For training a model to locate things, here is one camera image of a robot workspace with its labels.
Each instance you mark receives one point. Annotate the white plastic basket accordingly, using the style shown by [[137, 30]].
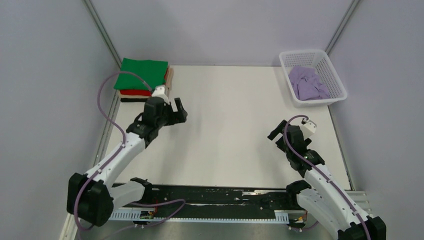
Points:
[[319, 60]]

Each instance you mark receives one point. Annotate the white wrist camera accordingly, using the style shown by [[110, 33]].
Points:
[[308, 128], [161, 91]]

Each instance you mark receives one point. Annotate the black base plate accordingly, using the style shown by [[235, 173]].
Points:
[[219, 201]]

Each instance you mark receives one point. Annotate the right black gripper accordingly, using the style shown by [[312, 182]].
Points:
[[273, 134]]

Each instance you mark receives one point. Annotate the folded black t shirt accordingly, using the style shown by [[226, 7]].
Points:
[[133, 100]]

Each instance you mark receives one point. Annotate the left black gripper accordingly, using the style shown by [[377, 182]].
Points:
[[174, 116]]

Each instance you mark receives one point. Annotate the green t shirt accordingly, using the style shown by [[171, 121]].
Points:
[[151, 71]]

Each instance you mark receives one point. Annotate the purple t shirt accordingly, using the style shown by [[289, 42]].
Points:
[[307, 85]]

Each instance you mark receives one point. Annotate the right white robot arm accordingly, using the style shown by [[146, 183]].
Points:
[[318, 192]]

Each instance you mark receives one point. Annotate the white slotted cable duct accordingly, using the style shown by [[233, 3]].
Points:
[[138, 215]]

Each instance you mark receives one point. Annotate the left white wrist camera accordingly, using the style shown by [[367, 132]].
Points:
[[161, 91]]

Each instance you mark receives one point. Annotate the folded red t shirt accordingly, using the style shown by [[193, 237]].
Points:
[[128, 84]]

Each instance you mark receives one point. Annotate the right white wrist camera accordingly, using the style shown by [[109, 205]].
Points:
[[308, 128]]

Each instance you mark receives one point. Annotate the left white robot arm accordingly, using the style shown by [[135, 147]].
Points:
[[92, 196]]

